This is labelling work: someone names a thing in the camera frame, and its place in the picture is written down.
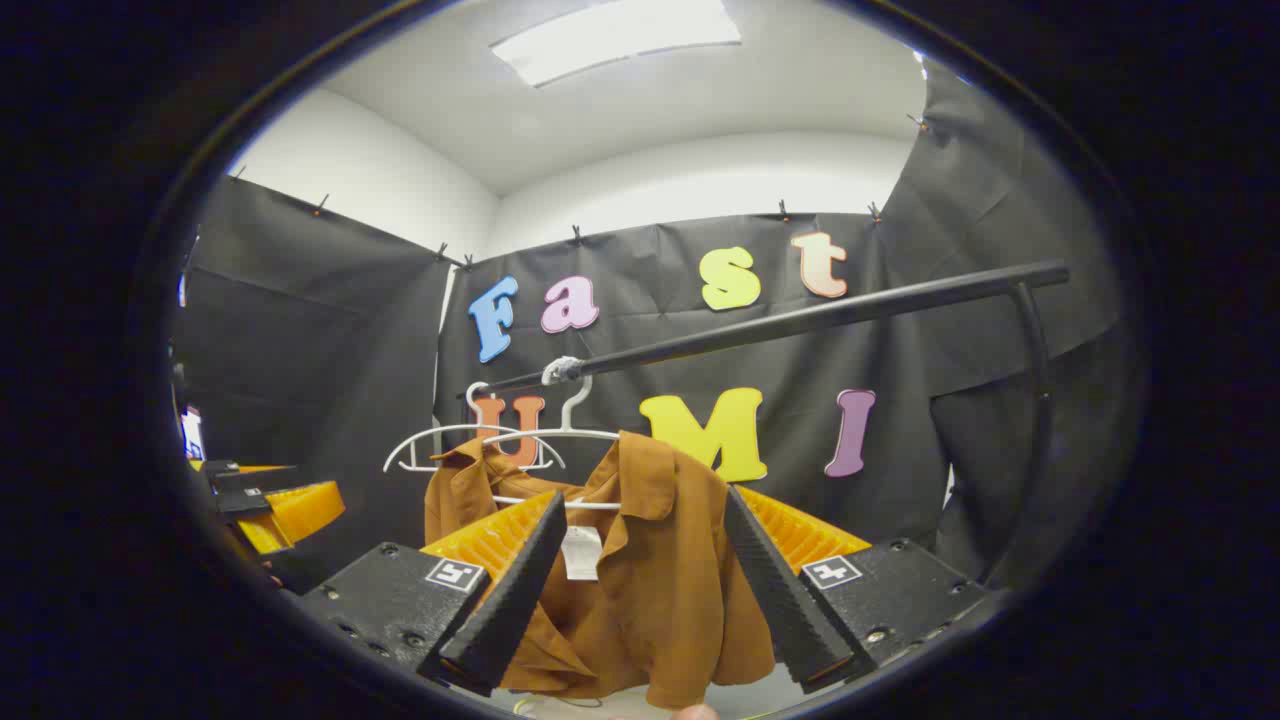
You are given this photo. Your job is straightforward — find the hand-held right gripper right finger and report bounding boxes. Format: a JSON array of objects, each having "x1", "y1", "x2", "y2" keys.
[{"x1": 724, "y1": 484, "x2": 988, "y2": 695}]

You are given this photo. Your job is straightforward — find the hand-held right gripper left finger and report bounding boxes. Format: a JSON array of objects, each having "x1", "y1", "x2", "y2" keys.
[{"x1": 298, "y1": 488, "x2": 569, "y2": 698}]

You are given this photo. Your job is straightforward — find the brown shirt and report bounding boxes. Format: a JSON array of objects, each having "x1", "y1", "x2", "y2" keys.
[{"x1": 424, "y1": 432, "x2": 776, "y2": 709}]

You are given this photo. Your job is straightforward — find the white plastic hanger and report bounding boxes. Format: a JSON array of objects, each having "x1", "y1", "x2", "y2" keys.
[
  {"x1": 480, "y1": 375, "x2": 626, "y2": 511},
  {"x1": 383, "y1": 382, "x2": 566, "y2": 474}
]

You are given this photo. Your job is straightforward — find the black clothes rack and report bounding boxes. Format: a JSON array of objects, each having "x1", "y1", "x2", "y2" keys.
[{"x1": 458, "y1": 260, "x2": 1071, "y2": 591}]

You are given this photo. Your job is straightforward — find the row of small cloth clips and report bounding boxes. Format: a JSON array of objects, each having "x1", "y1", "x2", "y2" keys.
[{"x1": 230, "y1": 112, "x2": 931, "y2": 269}]

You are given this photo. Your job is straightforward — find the ceiling light panel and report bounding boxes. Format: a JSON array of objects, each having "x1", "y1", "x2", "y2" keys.
[{"x1": 490, "y1": 0, "x2": 743, "y2": 88}]

